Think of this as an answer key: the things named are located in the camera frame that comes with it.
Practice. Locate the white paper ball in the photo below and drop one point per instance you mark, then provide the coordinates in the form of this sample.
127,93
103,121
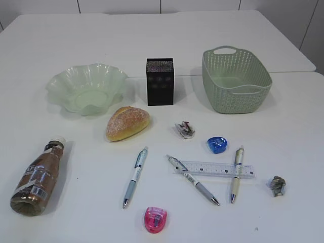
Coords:
185,129

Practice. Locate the brown bread roll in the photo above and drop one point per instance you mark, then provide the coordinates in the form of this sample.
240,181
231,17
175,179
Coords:
126,122

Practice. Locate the grey paper ball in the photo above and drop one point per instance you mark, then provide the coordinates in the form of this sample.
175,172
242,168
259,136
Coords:
277,186

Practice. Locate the brown coffee bottle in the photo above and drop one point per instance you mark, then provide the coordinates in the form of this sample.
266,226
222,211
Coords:
34,190

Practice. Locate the grey white ballpoint pen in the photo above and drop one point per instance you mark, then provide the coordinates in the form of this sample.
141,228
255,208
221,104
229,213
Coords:
185,172

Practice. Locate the blue white ballpoint pen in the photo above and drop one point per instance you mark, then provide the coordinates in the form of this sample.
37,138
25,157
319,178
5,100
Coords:
137,172

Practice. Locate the black pen holder box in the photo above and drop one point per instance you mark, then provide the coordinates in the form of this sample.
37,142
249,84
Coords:
160,81

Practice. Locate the blue pencil sharpener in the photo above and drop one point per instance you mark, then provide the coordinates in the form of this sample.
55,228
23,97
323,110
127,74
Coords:
217,144

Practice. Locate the green wavy glass plate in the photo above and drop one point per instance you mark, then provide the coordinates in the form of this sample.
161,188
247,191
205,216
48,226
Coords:
87,89

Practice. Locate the green plastic woven basket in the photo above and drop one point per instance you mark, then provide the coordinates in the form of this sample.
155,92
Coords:
235,80

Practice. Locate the beige ballpoint pen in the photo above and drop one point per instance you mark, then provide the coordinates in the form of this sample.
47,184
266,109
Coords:
239,154

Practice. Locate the pink pencil sharpener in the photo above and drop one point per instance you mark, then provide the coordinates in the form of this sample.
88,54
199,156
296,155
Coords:
155,219

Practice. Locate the clear plastic ruler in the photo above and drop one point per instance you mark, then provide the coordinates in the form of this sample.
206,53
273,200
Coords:
218,170

